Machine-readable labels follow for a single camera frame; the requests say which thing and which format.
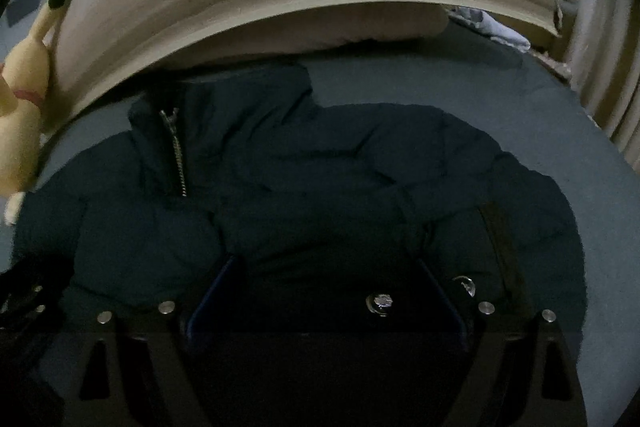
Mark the dark navy padded jacket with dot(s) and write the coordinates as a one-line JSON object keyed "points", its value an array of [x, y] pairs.
{"points": [[325, 182]]}

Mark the white crumpled cloth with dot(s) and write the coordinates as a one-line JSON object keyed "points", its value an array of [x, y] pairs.
{"points": [[492, 27]]}

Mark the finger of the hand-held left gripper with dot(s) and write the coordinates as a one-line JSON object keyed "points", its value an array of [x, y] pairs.
{"points": [[30, 302]]}

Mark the beige curtain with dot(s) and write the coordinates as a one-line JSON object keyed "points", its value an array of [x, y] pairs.
{"points": [[610, 57]]}

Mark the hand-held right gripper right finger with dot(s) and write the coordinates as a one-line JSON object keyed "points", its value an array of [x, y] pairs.
{"points": [[445, 307]]}

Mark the brown pillow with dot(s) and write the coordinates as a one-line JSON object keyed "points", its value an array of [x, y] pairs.
{"points": [[325, 32]]}

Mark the yellow plush toy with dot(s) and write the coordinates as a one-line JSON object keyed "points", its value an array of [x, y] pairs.
{"points": [[22, 107]]}

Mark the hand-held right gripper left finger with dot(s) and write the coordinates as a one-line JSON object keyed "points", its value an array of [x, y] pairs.
{"points": [[215, 299]]}

